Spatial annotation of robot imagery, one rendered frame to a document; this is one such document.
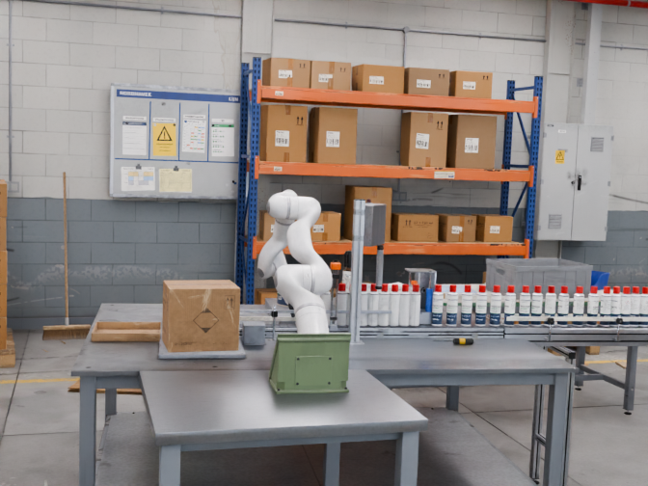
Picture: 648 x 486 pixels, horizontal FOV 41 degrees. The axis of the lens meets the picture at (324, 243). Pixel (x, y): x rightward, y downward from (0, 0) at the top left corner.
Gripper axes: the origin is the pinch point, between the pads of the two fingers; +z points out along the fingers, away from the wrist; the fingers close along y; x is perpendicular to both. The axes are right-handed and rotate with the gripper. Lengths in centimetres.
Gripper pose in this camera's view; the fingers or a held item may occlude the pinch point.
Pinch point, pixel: (293, 312)
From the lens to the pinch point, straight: 416.2
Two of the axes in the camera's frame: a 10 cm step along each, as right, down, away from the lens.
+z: 3.0, 9.4, 1.6
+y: -1.7, -1.1, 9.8
